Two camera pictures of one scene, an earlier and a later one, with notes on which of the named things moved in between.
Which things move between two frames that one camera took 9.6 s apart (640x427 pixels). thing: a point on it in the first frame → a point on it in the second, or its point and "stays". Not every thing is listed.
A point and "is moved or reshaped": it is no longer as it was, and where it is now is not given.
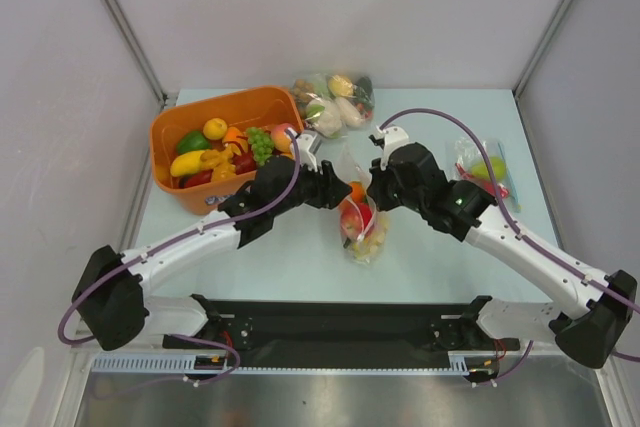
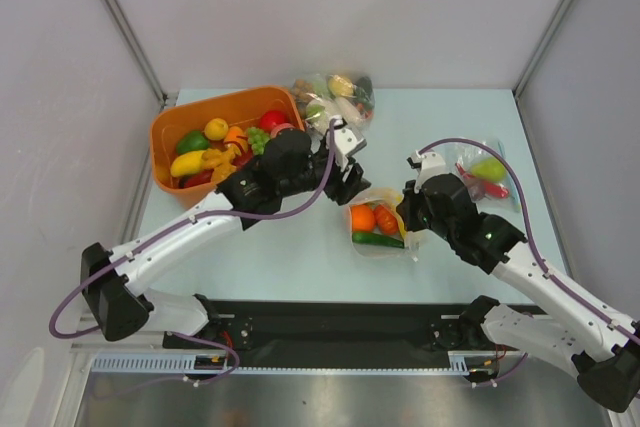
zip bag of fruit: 363,230 is moved or reshaped
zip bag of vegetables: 335,105 stays
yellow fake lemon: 215,128 stays
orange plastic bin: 264,108 stays
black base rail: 340,332 stays
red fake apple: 354,218 → 271,118
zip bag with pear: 465,162 stays
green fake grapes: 262,145 stays
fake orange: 358,192 is moved or reshaped
